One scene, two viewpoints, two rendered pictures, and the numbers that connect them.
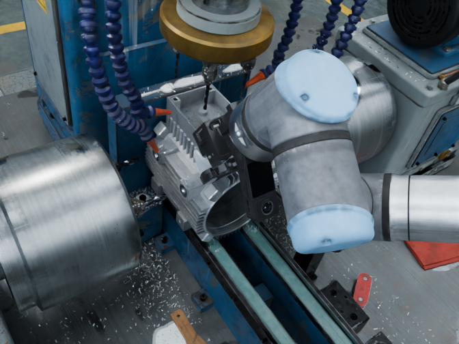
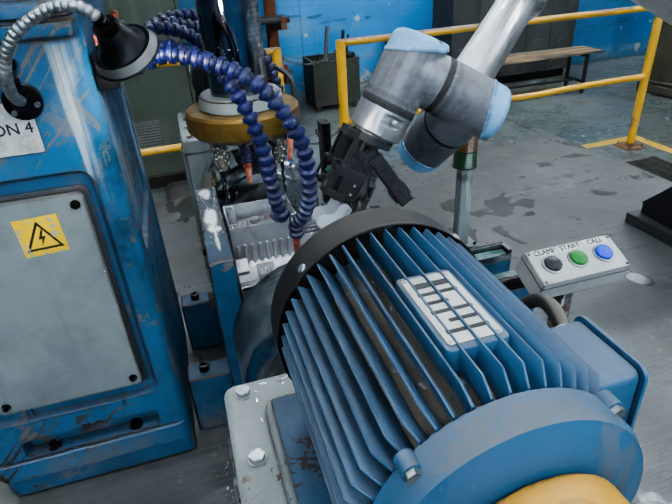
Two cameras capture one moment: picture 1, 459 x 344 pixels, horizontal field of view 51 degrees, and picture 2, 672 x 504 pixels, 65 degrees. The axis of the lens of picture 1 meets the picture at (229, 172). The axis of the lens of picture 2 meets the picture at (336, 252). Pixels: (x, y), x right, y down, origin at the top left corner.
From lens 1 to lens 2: 0.80 m
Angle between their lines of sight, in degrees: 50
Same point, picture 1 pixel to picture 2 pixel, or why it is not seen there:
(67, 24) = (129, 219)
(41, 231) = not seen: hidden behind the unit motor
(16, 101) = not seen: outside the picture
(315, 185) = (481, 80)
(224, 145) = (357, 171)
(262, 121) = (413, 89)
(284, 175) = (463, 95)
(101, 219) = not seen: hidden behind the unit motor
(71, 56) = (141, 261)
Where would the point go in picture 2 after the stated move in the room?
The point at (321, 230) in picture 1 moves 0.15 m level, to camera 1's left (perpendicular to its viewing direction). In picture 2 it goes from (505, 96) to (485, 124)
